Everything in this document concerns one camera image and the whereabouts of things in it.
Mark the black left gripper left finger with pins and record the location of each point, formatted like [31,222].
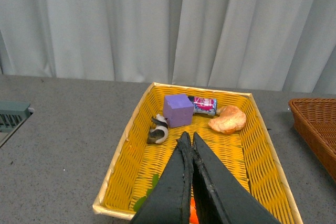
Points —
[169,202]

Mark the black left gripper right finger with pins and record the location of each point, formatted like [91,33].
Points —
[218,195]

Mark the yellow woven basket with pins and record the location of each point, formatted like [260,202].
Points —
[248,153]

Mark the brown wicker basket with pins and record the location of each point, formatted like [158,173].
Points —
[314,120]

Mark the toy carrot with leaves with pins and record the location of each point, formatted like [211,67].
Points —
[155,180]

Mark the black white toy animal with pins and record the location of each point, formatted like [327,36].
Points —
[160,133]

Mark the toy bread loaf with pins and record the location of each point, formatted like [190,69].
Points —
[229,119]

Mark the purple foam cube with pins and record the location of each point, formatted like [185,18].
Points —
[178,110]

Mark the grey curtain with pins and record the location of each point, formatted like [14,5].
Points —
[281,45]

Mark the grey green plastic crate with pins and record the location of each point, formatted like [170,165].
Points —
[13,115]

